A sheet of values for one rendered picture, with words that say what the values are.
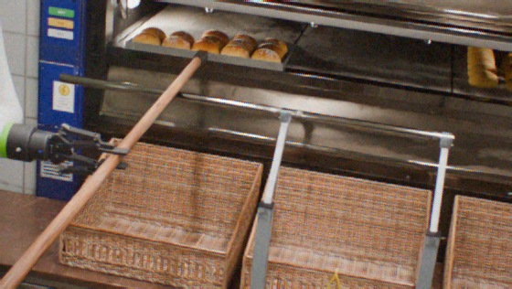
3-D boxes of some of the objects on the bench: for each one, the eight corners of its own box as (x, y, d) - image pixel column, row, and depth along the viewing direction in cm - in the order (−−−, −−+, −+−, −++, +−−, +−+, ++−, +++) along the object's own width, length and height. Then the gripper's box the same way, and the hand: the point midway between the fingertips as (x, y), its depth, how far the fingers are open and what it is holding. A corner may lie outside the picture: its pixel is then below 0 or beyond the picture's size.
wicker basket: (262, 234, 352) (271, 163, 342) (421, 262, 344) (434, 188, 334) (236, 300, 307) (244, 219, 297) (417, 333, 299) (432, 251, 289)
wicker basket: (107, 206, 361) (111, 135, 351) (258, 234, 352) (266, 162, 342) (55, 265, 316) (57, 186, 306) (225, 299, 307) (233, 219, 297)
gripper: (41, 110, 246) (133, 124, 244) (39, 168, 252) (130, 183, 249) (30, 119, 239) (124, 134, 237) (28, 179, 245) (121, 195, 243)
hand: (113, 157), depth 244 cm, fingers closed on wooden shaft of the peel, 3 cm apart
